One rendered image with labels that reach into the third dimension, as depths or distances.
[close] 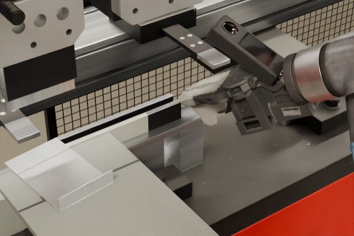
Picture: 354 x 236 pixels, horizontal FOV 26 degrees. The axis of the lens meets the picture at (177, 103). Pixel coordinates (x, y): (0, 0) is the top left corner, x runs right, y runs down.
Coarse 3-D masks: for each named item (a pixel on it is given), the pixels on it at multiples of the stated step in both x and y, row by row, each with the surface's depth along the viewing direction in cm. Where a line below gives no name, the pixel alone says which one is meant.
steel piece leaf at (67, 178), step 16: (48, 160) 104; (64, 160) 104; (80, 160) 104; (32, 176) 101; (48, 176) 101; (64, 176) 101; (80, 176) 101; (96, 176) 101; (112, 176) 100; (48, 192) 98; (64, 192) 98; (80, 192) 97; (64, 208) 96
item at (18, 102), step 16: (64, 48) 99; (16, 64) 96; (32, 64) 97; (48, 64) 99; (64, 64) 100; (0, 80) 97; (16, 80) 97; (32, 80) 98; (48, 80) 100; (64, 80) 101; (16, 96) 98; (32, 96) 101; (48, 96) 102
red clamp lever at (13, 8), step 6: (0, 6) 83; (6, 6) 84; (12, 6) 84; (0, 12) 83; (6, 12) 84; (12, 12) 83; (18, 12) 83; (6, 18) 85; (12, 18) 83; (18, 18) 84; (24, 18) 84; (18, 24) 84
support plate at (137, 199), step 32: (96, 160) 104; (128, 160) 104; (0, 192) 100; (32, 192) 99; (96, 192) 99; (128, 192) 99; (160, 192) 99; (32, 224) 94; (64, 224) 94; (96, 224) 94; (128, 224) 94; (160, 224) 94; (192, 224) 94
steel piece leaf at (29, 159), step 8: (48, 144) 107; (56, 144) 107; (64, 144) 107; (32, 152) 105; (40, 152) 105; (48, 152) 105; (56, 152) 105; (16, 160) 104; (24, 160) 104; (32, 160) 104; (40, 160) 104; (16, 168) 102; (24, 168) 102
